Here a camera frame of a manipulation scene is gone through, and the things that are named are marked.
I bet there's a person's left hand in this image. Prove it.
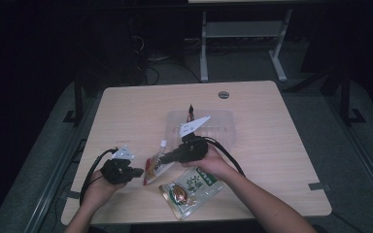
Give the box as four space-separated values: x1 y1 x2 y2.
82 169 128 208

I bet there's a green and white snack packet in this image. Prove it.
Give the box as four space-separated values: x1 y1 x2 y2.
158 166 225 221

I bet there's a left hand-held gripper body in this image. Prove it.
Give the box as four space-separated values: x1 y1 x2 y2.
99 145 136 185

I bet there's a black metal stand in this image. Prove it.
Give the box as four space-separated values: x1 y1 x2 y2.
62 69 85 126
339 66 367 126

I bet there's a black floor cable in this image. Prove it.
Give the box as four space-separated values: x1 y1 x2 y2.
135 32 202 85

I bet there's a person's right hand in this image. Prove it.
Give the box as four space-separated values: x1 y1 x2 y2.
181 144 239 183

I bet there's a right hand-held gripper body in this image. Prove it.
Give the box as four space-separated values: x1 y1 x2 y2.
174 115 212 164

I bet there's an orange and white snack packet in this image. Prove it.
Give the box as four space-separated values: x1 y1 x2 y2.
143 139 176 186

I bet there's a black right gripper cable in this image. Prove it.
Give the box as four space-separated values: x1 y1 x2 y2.
203 136 246 178

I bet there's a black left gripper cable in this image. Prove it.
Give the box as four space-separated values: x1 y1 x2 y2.
79 148 119 206

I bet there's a clear plastic container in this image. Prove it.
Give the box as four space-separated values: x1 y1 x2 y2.
165 109 238 151

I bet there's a grey tape strip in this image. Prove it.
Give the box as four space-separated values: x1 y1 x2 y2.
307 182 332 192
64 190 83 200

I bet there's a white desk frame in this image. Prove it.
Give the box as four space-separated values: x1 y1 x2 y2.
199 8 294 83

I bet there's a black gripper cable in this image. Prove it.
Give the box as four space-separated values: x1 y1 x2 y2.
203 136 246 178
79 148 119 206

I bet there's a red and black snack packet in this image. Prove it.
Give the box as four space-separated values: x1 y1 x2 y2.
186 103 196 123

